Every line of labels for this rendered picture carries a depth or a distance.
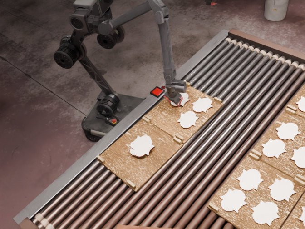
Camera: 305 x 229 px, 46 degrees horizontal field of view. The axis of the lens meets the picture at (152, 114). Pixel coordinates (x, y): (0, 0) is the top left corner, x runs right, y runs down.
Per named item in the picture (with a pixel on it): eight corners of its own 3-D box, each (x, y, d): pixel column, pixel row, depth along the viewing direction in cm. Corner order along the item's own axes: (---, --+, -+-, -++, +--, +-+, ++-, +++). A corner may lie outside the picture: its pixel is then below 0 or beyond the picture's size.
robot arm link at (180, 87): (170, 69, 223) (165, 74, 216) (187, 72, 219) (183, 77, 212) (170, 87, 229) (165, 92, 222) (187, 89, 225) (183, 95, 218)
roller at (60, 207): (38, 227, 198) (35, 223, 194) (233, 42, 283) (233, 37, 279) (43, 232, 195) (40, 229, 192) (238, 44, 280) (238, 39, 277)
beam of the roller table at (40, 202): (16, 223, 204) (12, 218, 199) (223, 34, 294) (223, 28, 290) (24, 231, 199) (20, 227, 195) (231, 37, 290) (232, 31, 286)
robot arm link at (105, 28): (161, -9, 202) (154, -6, 194) (171, 13, 206) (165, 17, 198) (104, 21, 226) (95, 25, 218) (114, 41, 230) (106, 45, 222)
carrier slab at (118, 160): (96, 159, 218) (95, 158, 217) (143, 119, 235) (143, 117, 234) (136, 192, 199) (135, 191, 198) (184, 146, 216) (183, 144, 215)
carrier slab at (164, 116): (143, 119, 235) (142, 117, 234) (182, 83, 252) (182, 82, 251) (184, 145, 217) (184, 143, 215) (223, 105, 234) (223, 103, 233)
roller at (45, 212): (33, 222, 200) (29, 218, 197) (228, 40, 285) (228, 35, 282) (38, 227, 198) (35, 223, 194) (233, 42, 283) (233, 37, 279)
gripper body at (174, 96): (175, 102, 227) (174, 96, 221) (164, 96, 232) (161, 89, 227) (182, 96, 229) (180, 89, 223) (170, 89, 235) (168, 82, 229)
